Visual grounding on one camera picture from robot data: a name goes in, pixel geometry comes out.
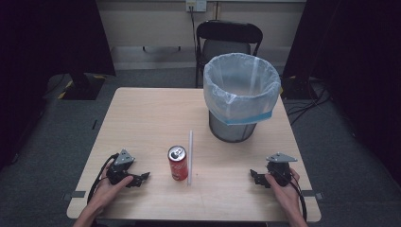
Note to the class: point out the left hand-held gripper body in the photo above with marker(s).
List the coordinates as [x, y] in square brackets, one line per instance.
[121, 164]

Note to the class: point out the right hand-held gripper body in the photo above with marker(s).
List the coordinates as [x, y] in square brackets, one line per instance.
[279, 168]

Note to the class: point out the red soda can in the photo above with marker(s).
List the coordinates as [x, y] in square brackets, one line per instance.
[178, 164]

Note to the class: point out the metal mesh trash bin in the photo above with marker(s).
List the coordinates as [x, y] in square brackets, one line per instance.
[231, 130]

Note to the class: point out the white straw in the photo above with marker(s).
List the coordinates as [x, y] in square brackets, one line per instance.
[190, 157]

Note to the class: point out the translucent plastic bin bag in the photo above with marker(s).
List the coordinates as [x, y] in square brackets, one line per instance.
[241, 85]

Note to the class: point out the person's right hand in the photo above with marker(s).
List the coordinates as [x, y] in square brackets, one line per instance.
[285, 195]

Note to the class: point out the person's left hand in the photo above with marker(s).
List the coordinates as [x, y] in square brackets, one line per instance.
[105, 192]

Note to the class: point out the grey tape strip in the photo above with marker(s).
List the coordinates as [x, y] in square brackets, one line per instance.
[75, 195]
[313, 195]

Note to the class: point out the black stand base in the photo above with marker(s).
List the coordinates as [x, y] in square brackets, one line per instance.
[82, 86]
[296, 88]

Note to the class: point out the dark curtain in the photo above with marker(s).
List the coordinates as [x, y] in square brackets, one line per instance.
[47, 47]
[356, 47]

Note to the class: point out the black folding chair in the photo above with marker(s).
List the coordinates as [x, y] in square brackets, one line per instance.
[227, 34]

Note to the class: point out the white wall socket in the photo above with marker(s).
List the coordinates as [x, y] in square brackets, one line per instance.
[195, 5]

